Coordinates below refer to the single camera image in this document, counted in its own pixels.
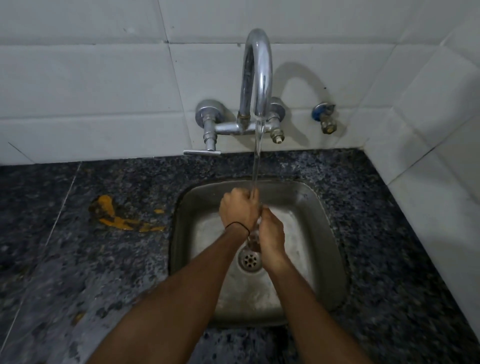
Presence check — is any person's left hand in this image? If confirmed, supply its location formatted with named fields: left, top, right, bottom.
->
left=218, top=187, right=262, bottom=238

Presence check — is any yellow food residue smear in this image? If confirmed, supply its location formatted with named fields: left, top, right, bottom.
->
left=89, top=194, right=166, bottom=233

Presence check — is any running water stream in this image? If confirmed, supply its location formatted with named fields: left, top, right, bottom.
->
left=250, top=115, right=266, bottom=199

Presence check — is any person's right hand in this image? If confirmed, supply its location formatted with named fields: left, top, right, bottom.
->
left=256, top=205, right=290, bottom=273

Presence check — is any chrome wall-mounted faucet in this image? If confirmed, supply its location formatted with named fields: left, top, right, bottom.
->
left=183, top=28, right=287, bottom=157

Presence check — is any metal sink drain strainer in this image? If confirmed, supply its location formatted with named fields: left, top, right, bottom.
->
left=238, top=249, right=263, bottom=273

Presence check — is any stainless steel sink basin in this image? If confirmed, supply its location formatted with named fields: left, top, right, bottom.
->
left=168, top=179, right=348, bottom=328

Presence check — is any clear drinking glass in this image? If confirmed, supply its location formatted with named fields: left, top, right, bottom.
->
left=247, top=219, right=262, bottom=253

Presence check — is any black wrist thread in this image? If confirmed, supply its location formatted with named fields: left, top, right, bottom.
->
left=224, top=221, right=251, bottom=237

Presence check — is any brass wall valve blue cap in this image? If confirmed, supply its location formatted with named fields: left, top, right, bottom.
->
left=311, top=102, right=338, bottom=135

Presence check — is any person's right forearm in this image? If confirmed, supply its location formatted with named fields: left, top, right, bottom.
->
left=262, top=259, right=373, bottom=364

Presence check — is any person's left forearm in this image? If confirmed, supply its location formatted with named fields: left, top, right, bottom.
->
left=87, top=225, right=251, bottom=364

